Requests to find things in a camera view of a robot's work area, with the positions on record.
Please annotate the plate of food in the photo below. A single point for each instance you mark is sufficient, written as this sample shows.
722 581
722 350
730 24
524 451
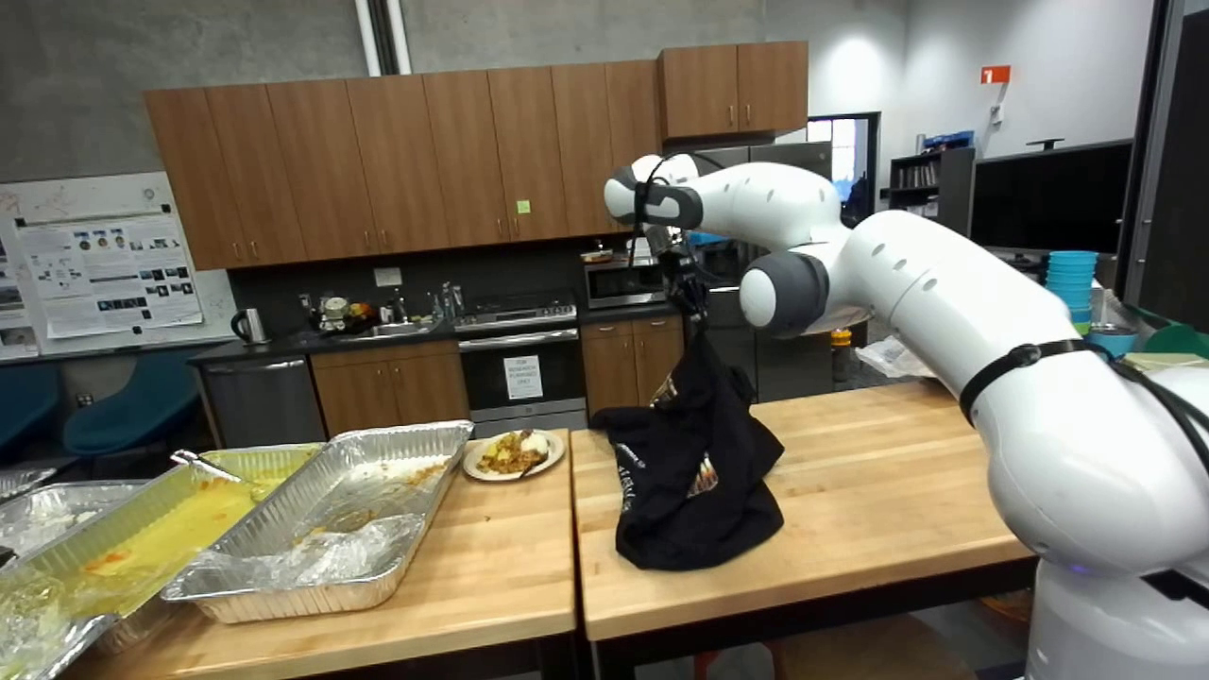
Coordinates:
516 454

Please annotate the teal chair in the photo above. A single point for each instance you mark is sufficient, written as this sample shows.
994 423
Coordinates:
157 399

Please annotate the microwave oven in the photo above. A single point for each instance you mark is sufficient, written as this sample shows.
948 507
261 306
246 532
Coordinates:
620 284

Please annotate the whiteboard with diagrams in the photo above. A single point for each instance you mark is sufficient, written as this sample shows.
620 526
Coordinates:
103 267

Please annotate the black graphic t-shirt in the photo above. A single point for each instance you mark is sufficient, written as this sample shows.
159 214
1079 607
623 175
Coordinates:
691 461

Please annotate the black built-in oven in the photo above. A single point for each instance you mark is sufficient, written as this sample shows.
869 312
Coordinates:
524 376

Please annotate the foil tray with yellow food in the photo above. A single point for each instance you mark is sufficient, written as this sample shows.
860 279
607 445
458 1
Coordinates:
101 576

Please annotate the wooden upper kitchen cabinets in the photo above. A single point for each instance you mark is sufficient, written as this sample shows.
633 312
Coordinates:
448 158

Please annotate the large aluminium foil tray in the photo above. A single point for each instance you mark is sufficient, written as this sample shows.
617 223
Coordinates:
334 537

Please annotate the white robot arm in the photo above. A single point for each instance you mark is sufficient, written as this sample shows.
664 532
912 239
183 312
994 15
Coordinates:
1097 466

